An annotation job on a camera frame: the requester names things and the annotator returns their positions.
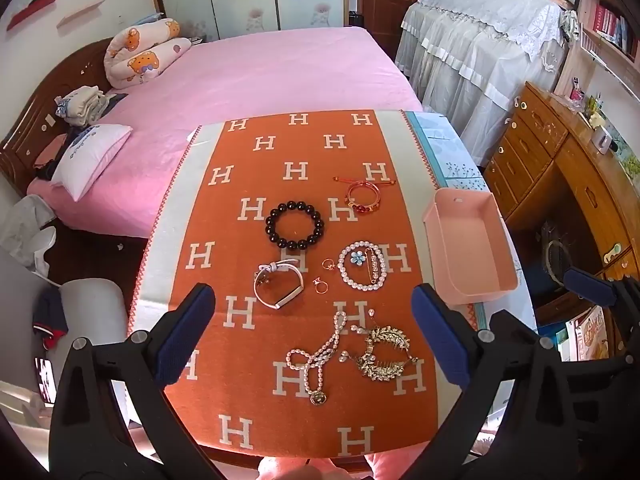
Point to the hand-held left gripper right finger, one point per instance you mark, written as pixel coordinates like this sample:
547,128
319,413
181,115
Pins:
440,335

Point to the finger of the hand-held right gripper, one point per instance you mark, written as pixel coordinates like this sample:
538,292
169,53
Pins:
615,390
590,286

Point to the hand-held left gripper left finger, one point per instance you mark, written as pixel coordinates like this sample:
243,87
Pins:
184,337

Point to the rhinestone hair comb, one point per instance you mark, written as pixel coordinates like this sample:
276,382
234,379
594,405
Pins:
387,335

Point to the gold safety pin brooch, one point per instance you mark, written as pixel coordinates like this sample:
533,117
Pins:
374,262

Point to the pink plastic tray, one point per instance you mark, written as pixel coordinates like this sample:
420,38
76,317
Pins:
475,240

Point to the white smart band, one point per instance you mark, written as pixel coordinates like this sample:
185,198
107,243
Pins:
289,301

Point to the blue flower brooch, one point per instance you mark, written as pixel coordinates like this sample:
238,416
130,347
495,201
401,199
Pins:
356,258

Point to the colourful magazine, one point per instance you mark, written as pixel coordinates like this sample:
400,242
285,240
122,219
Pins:
590,332

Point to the white round container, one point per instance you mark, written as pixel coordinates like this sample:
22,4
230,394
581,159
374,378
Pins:
92,305

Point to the wooden desk with drawers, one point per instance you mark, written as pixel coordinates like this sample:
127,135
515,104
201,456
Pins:
575,180

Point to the navy and red garment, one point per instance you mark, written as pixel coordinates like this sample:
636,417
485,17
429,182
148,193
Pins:
50,317

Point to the small screen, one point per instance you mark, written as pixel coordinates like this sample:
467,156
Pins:
45,380

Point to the small white desk device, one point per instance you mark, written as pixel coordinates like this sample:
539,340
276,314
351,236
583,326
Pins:
602,140

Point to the crumpled white cloth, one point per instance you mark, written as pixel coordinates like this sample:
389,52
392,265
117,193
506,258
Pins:
25,230

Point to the white pillow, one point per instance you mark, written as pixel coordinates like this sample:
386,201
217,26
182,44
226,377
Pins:
90,160

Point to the orange letter-print blanket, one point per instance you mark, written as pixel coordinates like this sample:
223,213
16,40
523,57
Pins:
300,150

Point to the pile of dark clothes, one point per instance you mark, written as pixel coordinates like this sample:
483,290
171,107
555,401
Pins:
47,152

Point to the wooden bookshelf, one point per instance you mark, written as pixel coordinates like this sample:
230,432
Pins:
592,42

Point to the folded beige clothes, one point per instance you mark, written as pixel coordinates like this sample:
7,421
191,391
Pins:
85,105

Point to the white lace furniture cover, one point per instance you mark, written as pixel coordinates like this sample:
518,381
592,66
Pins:
475,60

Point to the wooden headboard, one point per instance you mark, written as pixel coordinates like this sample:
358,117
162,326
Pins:
30,125

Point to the row of books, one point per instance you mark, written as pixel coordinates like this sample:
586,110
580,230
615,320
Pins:
602,20

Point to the pink bed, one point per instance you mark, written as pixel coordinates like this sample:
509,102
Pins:
250,75

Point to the rolled bear-print quilt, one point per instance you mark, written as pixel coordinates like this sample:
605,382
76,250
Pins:
135,60

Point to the beige wall shelf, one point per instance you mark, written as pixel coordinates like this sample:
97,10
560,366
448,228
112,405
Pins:
80,15

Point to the red wall shelf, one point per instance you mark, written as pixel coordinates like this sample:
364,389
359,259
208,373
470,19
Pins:
32,10

